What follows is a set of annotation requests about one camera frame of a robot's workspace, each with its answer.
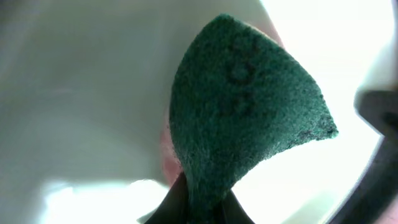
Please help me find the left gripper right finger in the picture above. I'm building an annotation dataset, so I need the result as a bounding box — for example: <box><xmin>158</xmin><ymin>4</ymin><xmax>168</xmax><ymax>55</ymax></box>
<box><xmin>220</xmin><ymin>190</ymin><xmax>254</xmax><ymax>224</ymax></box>

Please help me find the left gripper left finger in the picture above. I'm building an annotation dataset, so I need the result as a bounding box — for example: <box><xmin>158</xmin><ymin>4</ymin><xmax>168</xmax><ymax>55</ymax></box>
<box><xmin>144</xmin><ymin>172</ymin><xmax>189</xmax><ymax>224</ymax></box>

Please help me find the green yellow sponge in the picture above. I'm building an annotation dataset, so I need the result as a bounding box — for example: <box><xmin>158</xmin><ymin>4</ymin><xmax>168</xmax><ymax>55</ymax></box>
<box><xmin>169</xmin><ymin>14</ymin><xmax>338</xmax><ymax>223</ymax></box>

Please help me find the light blue plate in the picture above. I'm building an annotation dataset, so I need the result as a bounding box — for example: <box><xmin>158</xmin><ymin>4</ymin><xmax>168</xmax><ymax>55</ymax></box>
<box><xmin>1</xmin><ymin>1</ymin><xmax>395</xmax><ymax>223</ymax></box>

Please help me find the black round serving tray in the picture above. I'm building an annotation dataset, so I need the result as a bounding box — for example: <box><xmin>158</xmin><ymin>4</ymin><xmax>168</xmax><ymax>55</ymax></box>
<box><xmin>328</xmin><ymin>90</ymin><xmax>397</xmax><ymax>224</ymax></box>

